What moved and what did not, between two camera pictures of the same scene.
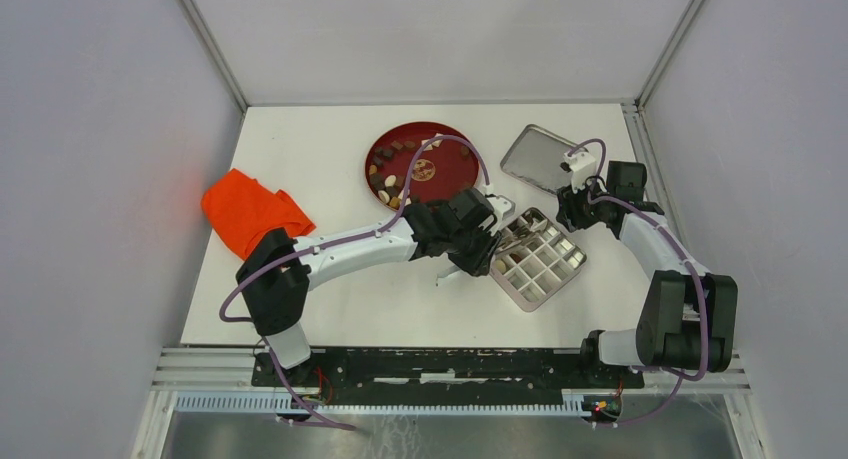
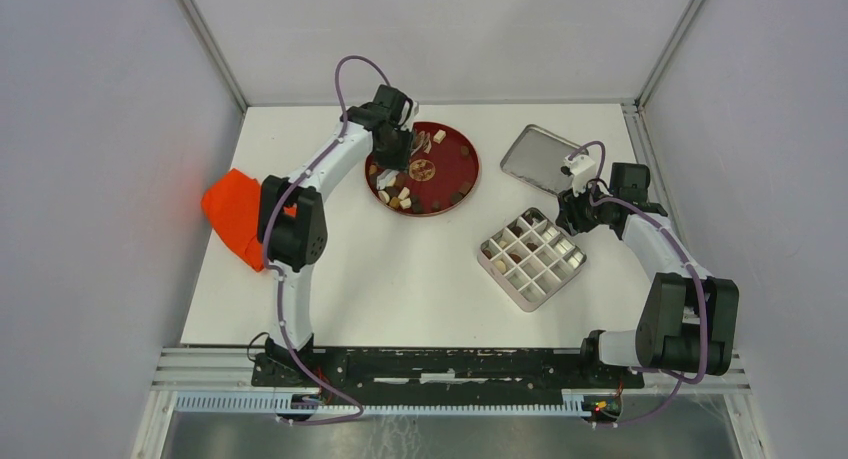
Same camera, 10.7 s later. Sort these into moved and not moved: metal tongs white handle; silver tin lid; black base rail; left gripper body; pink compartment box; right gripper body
Moved: left gripper body; metal tongs white handle
Not moved: pink compartment box; black base rail; right gripper body; silver tin lid
